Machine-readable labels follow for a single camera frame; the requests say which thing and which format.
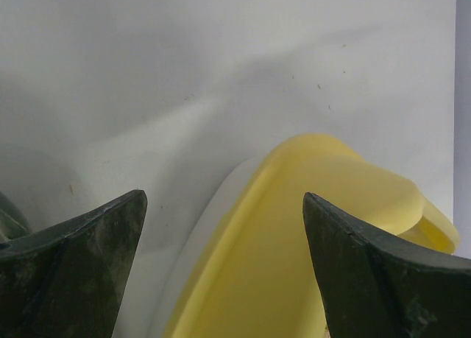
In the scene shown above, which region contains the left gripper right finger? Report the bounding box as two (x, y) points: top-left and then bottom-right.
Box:
(302, 193), (470, 337)

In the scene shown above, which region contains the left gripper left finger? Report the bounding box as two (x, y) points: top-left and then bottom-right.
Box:
(1, 190), (147, 337)

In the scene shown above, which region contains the yellow litter box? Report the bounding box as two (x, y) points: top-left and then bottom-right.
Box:
(148, 134), (459, 337)

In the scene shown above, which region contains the dark grey plastic tray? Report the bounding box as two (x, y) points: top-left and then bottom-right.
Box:
(0, 193), (32, 242)

